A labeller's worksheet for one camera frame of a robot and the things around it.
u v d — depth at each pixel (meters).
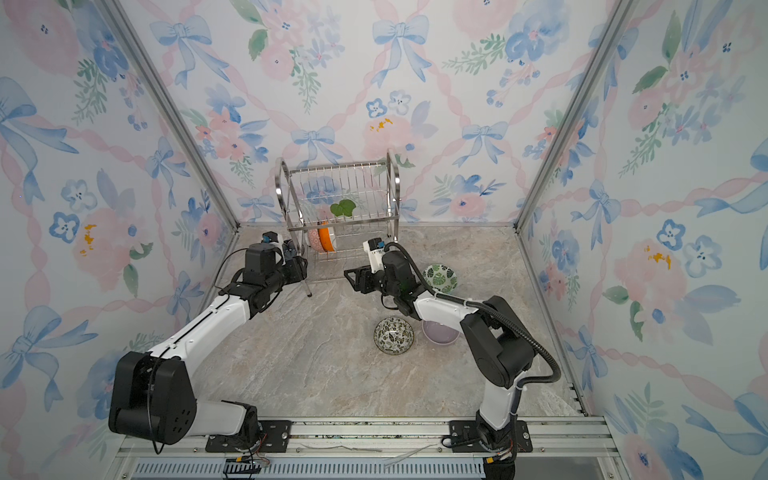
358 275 0.78
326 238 0.99
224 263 1.15
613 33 0.72
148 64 0.77
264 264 0.65
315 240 0.99
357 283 0.79
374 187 1.13
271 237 0.76
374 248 0.78
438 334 0.89
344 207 0.88
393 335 0.90
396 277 0.70
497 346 0.48
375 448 0.73
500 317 0.47
